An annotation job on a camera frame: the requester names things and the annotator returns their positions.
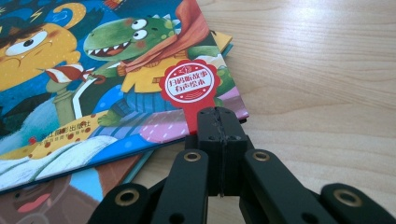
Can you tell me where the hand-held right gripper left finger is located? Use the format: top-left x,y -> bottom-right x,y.
150,106 -> 224,224

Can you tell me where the red-spined colourful picture book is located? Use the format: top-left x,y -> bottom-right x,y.
0,29 -> 233,224

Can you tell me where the blue monster picture book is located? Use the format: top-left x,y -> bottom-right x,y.
0,0 -> 250,194

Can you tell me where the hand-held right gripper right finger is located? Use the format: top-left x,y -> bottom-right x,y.
218,106 -> 338,224

